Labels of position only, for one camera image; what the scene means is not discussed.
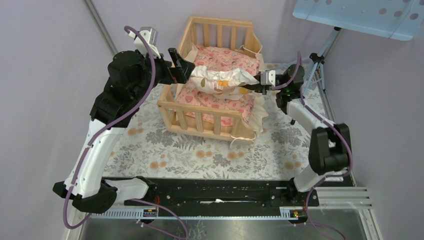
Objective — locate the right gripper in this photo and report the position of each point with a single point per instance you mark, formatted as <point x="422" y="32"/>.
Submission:
<point x="259" y="86"/>

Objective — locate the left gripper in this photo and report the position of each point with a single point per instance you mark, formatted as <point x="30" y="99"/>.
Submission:
<point x="180" y="73"/>

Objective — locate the pink patterned bed cushion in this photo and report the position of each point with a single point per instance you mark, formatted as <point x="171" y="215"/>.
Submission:
<point x="222" y="60"/>

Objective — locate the floral small pillow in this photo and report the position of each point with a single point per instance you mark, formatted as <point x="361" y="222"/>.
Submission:
<point x="222" y="84"/>

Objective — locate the wooden pet bed frame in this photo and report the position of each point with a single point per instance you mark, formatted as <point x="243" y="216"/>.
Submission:
<point x="200" y="121"/>

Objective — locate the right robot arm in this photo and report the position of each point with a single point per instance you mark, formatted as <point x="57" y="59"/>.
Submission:
<point x="330" y="154"/>

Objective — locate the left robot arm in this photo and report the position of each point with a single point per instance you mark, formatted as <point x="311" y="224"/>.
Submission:
<point x="88" y="171"/>

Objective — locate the black tripod stand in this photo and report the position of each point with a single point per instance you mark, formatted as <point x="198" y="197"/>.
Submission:
<point x="315" y="76"/>

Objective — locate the floral table mat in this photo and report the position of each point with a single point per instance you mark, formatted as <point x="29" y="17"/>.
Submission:
<point x="147" y="149"/>

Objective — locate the grey diagonal pole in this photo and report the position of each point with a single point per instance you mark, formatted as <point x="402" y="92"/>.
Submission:
<point x="101" y="27"/>

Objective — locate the light blue perforated panel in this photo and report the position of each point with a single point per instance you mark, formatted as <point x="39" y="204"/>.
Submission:
<point x="392" y="19"/>

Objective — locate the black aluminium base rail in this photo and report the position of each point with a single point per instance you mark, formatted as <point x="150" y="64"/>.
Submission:
<point x="219" y="198"/>

